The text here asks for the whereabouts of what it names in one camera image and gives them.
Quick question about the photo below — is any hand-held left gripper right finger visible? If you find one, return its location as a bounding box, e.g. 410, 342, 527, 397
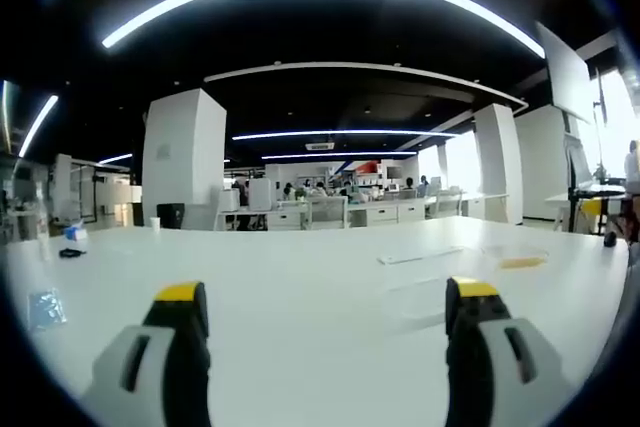
444, 275, 577, 427

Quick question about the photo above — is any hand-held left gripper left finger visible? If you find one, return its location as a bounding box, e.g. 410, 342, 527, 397
81, 281, 213, 427

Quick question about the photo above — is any clear plastic bag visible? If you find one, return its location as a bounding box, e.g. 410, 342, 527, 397
26, 288, 68, 332

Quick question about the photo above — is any black waste bin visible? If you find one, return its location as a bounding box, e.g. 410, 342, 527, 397
156, 202, 186, 230

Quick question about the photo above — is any clear plastic bottle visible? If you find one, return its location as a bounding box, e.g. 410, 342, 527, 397
33, 185, 53, 262

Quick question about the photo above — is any row of white office desks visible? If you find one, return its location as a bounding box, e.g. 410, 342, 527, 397
214, 190, 511, 231

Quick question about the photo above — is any short ceiling light strip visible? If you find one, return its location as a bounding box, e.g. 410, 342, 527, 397
18, 94, 60, 159

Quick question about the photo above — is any large hanging display screen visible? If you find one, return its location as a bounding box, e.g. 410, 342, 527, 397
535, 20, 595, 125

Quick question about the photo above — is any white desk with black frame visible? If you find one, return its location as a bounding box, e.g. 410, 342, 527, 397
543, 182, 629, 234

